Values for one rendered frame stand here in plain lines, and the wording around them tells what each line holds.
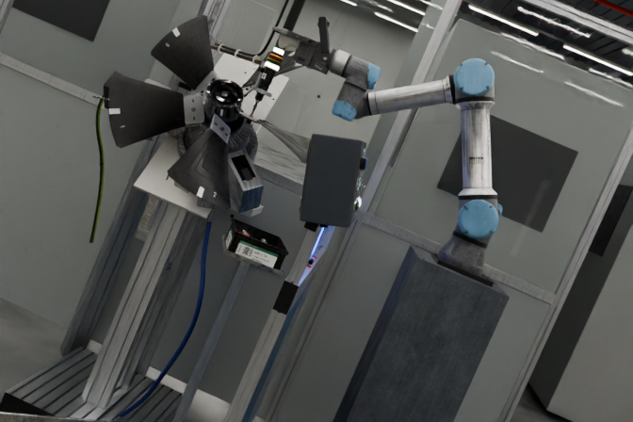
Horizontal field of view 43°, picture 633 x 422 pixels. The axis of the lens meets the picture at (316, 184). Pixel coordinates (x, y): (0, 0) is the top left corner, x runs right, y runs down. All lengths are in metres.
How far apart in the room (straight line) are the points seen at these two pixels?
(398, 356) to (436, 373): 0.13
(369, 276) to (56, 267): 1.31
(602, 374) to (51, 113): 4.11
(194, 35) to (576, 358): 4.02
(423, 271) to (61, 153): 1.71
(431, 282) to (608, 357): 3.65
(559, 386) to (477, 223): 3.67
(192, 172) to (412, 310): 0.78
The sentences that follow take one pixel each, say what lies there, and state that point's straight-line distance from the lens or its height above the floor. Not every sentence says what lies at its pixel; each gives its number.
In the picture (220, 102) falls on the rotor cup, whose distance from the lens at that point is 2.54.
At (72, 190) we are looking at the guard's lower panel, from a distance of 3.52.
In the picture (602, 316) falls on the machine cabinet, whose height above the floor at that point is 0.81.
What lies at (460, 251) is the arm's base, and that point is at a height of 1.06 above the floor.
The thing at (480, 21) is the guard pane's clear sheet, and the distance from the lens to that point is 3.32.
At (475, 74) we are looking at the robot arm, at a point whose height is 1.57.
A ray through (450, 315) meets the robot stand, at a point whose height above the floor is 0.88.
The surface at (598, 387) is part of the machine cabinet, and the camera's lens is 6.07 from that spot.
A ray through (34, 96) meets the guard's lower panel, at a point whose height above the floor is 0.89.
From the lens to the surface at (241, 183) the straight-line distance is 2.54.
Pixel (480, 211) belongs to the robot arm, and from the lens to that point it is 2.42.
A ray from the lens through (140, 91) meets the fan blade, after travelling 2.57.
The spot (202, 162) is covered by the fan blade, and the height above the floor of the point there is 1.01.
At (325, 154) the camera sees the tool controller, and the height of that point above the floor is 1.20.
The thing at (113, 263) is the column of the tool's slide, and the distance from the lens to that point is 3.34.
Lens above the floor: 1.25
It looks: 4 degrees down
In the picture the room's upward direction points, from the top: 23 degrees clockwise
